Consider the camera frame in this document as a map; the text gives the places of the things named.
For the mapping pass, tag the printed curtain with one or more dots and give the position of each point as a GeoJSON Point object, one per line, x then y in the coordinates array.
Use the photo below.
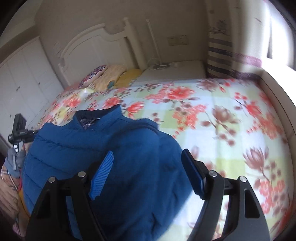
{"type": "Point", "coordinates": [222, 46]}

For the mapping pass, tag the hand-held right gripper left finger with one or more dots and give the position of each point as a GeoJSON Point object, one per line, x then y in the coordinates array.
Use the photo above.
{"type": "Point", "coordinates": [102, 176]}

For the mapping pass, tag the person's left forearm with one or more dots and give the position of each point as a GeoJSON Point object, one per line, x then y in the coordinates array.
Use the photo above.
{"type": "Point", "coordinates": [9, 194]}

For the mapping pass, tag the white nightstand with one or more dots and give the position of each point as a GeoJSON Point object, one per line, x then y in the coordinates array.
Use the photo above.
{"type": "Point", "coordinates": [175, 71]}

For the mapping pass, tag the wall socket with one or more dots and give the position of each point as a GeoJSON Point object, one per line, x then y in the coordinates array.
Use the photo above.
{"type": "Point", "coordinates": [177, 39]}

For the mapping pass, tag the white wooden headboard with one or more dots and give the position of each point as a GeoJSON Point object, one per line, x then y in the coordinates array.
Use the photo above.
{"type": "Point", "coordinates": [97, 46]}

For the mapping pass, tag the blue quilted jacket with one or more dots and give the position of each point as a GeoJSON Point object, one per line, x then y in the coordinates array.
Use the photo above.
{"type": "Point", "coordinates": [129, 148]}

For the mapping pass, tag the yellow pillow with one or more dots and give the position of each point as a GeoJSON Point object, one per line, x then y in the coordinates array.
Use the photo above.
{"type": "Point", "coordinates": [128, 77]}

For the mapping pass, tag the white pole lamp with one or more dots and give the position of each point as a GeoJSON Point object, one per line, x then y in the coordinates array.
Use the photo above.
{"type": "Point", "coordinates": [153, 46]}

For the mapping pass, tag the cream pillow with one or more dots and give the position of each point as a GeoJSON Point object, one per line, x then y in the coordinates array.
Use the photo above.
{"type": "Point", "coordinates": [111, 76]}

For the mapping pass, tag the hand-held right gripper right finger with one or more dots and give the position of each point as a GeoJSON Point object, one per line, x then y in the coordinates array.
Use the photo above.
{"type": "Point", "coordinates": [192, 172]}

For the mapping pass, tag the window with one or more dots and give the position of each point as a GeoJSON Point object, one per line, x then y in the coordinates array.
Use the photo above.
{"type": "Point", "coordinates": [282, 46]}

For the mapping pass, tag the floral bed sheet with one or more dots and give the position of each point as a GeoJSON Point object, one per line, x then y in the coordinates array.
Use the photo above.
{"type": "Point", "coordinates": [231, 129]}

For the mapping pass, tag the white wardrobe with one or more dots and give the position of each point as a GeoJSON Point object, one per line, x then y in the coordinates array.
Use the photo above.
{"type": "Point", "coordinates": [25, 88]}

